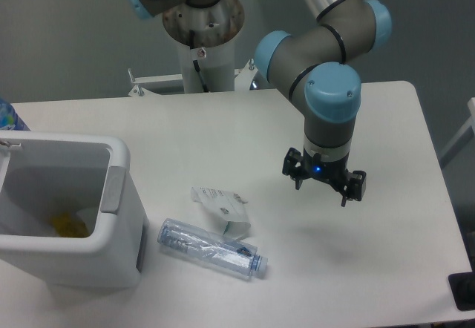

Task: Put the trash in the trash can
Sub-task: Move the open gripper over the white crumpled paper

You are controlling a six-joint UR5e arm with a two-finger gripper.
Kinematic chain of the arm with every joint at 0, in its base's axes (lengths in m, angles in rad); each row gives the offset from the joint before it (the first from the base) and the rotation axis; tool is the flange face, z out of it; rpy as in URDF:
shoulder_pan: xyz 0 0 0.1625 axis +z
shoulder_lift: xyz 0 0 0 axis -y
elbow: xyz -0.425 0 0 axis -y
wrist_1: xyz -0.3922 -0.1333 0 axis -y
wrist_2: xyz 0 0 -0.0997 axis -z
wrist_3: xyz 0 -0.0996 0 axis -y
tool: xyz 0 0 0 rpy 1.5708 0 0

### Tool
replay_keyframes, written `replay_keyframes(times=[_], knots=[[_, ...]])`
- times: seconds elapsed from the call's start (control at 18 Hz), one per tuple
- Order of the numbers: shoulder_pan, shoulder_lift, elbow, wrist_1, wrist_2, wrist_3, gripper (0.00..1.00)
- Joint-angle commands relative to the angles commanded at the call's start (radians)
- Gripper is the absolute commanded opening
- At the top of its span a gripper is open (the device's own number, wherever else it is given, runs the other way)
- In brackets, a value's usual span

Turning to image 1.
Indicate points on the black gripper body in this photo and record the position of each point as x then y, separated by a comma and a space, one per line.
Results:
333, 173

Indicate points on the white plastic trash can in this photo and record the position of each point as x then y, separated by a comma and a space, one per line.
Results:
70, 212

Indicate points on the blue water bottle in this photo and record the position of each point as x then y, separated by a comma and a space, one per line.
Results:
9, 119

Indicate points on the white paper wrapper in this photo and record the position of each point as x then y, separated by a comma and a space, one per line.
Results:
225, 209

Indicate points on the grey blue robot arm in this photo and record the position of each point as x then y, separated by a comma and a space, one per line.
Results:
312, 71

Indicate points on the black table clamp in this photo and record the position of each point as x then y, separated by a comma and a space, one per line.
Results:
462, 287

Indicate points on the white metal frame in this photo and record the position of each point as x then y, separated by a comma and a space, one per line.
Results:
460, 139

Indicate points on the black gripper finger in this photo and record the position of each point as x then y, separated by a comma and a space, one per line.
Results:
293, 167
354, 188

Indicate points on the yellow trash in bin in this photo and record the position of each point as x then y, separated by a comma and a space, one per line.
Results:
68, 225

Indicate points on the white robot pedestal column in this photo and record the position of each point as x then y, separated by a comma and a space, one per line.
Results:
205, 39

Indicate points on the clear plastic bottle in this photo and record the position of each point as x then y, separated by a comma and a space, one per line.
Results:
230, 255

